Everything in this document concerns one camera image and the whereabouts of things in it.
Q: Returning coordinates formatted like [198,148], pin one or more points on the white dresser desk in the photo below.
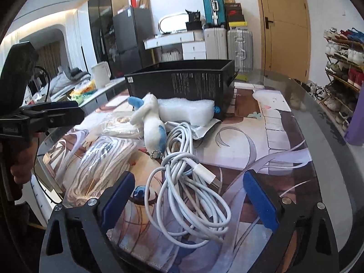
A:
[190,43]

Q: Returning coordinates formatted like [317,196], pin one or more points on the wooden door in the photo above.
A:
[285,30]

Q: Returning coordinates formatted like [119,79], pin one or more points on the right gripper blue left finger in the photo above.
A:
[76,238]

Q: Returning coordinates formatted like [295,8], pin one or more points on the white blue plush toy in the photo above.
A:
[146,112]

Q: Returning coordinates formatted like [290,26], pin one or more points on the purple bag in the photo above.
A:
[355,132]

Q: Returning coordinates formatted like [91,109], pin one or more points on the black handbag on desk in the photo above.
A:
[194,21]

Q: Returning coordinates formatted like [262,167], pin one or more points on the oval vanity mirror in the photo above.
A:
[173,23]

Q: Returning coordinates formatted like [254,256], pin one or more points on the tall dark wardrobe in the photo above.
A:
[101,14]

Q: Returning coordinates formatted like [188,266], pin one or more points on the black refrigerator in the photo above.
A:
[132,26]

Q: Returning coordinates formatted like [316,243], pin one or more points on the black cardboard box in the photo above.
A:
[193,80]

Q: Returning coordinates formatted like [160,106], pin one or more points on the wooden shoe rack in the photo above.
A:
[344,70]

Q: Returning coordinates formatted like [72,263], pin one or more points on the anime printed desk mat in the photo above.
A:
[259,133]

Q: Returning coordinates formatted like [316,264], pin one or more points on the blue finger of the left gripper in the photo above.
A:
[61,105]

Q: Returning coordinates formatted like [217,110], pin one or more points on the person's left hand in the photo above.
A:
[21,170]

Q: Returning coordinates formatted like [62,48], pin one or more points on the white suitcase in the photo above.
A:
[215,43]

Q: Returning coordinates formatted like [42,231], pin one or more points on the grey side cabinet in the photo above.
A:
[103,96]

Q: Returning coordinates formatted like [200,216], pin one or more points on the white foam block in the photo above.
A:
[196,113]

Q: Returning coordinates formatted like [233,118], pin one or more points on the silver suitcase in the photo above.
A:
[241,49]

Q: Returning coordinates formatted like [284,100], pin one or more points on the stacked shoe boxes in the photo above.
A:
[234,14]

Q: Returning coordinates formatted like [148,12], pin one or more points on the woven laundry basket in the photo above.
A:
[172,55]

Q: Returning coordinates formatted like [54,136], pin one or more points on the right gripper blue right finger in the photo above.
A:
[307,233]

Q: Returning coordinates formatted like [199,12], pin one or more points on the white electric kettle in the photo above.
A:
[101,74]

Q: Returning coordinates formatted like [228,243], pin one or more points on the teal suitcase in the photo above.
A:
[215,15]

